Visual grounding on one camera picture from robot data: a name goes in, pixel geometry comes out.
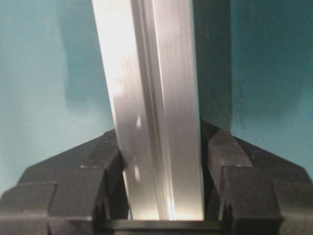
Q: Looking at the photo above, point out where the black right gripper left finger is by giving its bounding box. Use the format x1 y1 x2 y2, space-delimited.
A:
0 130 129 235

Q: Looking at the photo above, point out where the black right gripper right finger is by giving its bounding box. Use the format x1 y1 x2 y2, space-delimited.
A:
201 121 313 235

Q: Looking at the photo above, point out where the silver aluminium rail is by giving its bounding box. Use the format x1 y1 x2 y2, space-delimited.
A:
92 0 205 221

